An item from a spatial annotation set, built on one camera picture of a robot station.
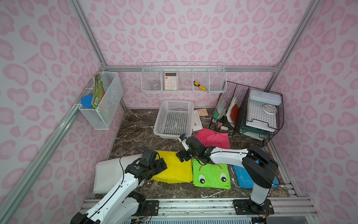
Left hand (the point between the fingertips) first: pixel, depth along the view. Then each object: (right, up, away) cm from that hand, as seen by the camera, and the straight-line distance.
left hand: (162, 165), depth 82 cm
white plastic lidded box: (+64, +33, +8) cm, 72 cm away
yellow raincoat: (+9, -4, 0) cm, 10 cm away
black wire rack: (+57, +48, +24) cm, 78 cm away
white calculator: (+4, +53, +10) cm, 54 cm away
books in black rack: (+47, +32, +19) cm, 60 cm away
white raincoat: (-31, -4, -1) cm, 31 cm away
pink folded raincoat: (+32, +14, +15) cm, 38 cm away
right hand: (+11, +7, +6) cm, 14 cm away
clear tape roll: (+70, +34, +10) cm, 78 cm away
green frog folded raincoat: (+32, -6, -1) cm, 32 cm away
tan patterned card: (+29, +33, +34) cm, 55 cm away
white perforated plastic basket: (+6, +28, +31) cm, 42 cm away
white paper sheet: (+23, +24, +27) cm, 43 cm away
